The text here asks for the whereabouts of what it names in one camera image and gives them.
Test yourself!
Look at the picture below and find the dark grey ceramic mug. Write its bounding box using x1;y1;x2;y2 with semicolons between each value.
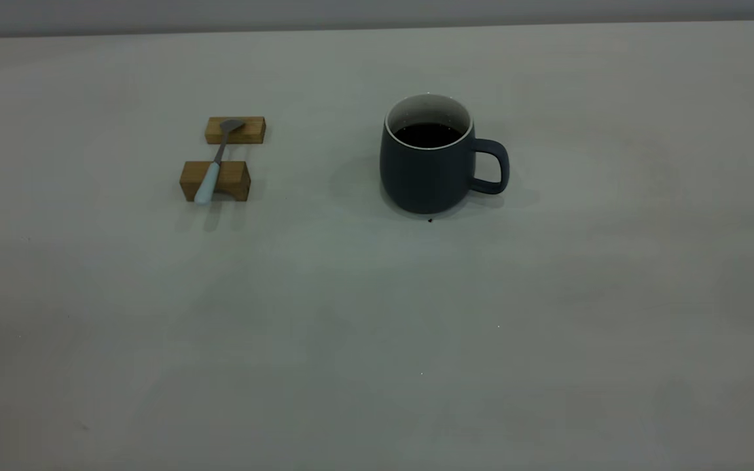
379;94;511;215

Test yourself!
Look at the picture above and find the blue handled metal spoon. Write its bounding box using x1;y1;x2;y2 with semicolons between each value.
194;118;247;205

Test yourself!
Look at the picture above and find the arched wooden block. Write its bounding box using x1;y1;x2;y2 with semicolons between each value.
179;160;251;202

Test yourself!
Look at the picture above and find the flat wooden block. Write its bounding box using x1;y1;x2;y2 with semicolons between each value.
204;116;266;145

